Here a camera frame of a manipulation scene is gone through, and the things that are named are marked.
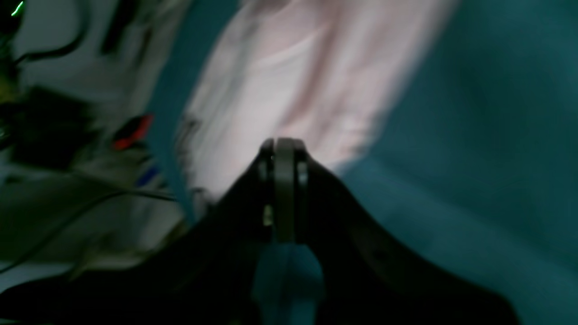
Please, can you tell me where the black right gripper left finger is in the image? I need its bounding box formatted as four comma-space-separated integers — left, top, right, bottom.
1, 139, 274, 325

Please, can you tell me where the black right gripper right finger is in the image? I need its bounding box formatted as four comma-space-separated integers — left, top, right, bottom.
284, 139, 519, 325

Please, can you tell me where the pink T-shirt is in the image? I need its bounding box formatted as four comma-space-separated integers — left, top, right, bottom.
176, 0, 458, 199

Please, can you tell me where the teal table cloth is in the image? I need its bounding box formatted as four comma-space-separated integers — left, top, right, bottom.
147, 0, 577, 325

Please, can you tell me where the orange black clamp top right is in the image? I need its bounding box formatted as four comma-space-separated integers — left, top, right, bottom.
112, 114, 154, 151

